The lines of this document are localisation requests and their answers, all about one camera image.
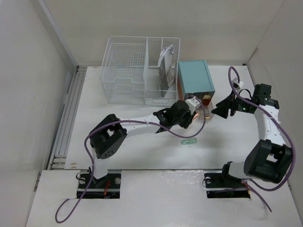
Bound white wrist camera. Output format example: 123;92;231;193
185;97;201;114
232;78;244;92

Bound white wire desk organizer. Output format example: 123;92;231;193
100;36;180;106

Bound teal orange drawer box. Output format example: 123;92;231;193
178;60;215;120

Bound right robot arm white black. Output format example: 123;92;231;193
212;84;293;186

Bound green translucent capsule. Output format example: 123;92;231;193
181;138;197;145

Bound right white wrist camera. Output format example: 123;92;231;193
232;78;244;92

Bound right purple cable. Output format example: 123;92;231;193
228;66;296;212

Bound grey setup guide booklet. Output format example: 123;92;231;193
158;52;175;97

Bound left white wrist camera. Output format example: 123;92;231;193
185;97;201;114

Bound aluminium rail frame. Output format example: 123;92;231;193
46;66;87;170

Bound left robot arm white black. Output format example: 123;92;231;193
89;98;201;188

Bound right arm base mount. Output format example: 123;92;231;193
202;162;250;199

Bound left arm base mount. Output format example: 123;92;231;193
76;168;122;199

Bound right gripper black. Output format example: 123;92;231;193
211;88;253;119

